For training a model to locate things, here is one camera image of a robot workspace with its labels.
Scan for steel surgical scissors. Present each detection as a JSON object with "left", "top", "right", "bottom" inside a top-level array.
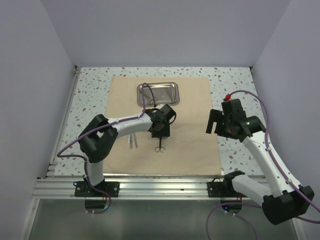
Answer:
[{"left": 154, "top": 137, "right": 166, "bottom": 153}]

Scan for beige surgical cloth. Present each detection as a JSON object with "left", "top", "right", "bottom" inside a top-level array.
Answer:
[{"left": 103, "top": 76, "right": 221, "bottom": 175}]

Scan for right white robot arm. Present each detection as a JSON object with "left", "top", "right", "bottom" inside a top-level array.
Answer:
[{"left": 206, "top": 99, "right": 315, "bottom": 225}]

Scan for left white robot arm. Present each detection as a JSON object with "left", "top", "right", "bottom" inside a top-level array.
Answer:
[{"left": 78, "top": 104, "right": 177, "bottom": 197}]

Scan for steel forceps in tray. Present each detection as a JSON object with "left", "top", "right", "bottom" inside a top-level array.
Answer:
[{"left": 137, "top": 87, "right": 156, "bottom": 106}]

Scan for steel instrument tray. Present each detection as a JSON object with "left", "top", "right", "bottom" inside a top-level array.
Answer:
[{"left": 136, "top": 82, "right": 180, "bottom": 107}]

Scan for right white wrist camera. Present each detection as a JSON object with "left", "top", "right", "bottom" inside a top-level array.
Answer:
[{"left": 224, "top": 93, "right": 231, "bottom": 101}]

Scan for aluminium front rail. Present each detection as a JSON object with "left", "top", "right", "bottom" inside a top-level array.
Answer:
[{"left": 31, "top": 176, "right": 297, "bottom": 200}]

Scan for aluminium rail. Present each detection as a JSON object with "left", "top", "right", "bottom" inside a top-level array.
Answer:
[
  {"left": 44, "top": 65, "right": 82, "bottom": 178},
  {"left": 31, "top": 176, "right": 297, "bottom": 200}
]

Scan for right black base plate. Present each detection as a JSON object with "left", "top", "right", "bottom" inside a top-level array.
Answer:
[{"left": 206, "top": 177, "right": 242, "bottom": 198}]

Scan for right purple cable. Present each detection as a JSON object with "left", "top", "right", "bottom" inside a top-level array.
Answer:
[{"left": 206, "top": 89, "right": 320, "bottom": 240}]

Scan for aluminium left side rail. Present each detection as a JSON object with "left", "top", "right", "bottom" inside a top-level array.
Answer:
[{"left": 44, "top": 65, "right": 82, "bottom": 178}]

